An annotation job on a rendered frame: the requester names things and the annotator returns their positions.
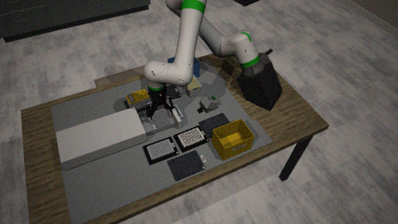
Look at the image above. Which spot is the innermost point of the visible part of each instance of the grey bench mat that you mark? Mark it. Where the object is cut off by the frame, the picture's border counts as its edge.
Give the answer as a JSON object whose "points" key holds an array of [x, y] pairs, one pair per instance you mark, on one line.
{"points": [[109, 183]]}

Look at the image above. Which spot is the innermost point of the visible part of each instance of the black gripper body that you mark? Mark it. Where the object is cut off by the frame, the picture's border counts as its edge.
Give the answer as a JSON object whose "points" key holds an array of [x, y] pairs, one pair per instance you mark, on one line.
{"points": [[155, 100]]}

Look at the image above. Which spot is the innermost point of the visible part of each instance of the yellow bin with label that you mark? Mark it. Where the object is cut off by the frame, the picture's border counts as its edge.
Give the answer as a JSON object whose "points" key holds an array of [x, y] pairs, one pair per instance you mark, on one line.
{"points": [[232, 139]]}

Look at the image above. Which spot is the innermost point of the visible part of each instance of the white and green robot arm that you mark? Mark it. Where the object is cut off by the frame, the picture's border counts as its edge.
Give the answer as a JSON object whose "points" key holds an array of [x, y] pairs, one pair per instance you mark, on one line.
{"points": [[180, 72]]}

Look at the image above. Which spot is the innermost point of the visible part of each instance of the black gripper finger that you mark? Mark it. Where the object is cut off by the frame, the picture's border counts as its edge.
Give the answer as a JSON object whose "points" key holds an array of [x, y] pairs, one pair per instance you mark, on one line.
{"points": [[169, 107], [149, 111]]}

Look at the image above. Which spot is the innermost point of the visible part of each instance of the dark blue open bin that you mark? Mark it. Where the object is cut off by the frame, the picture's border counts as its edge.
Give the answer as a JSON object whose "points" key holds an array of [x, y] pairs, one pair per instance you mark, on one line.
{"points": [[196, 71]]}

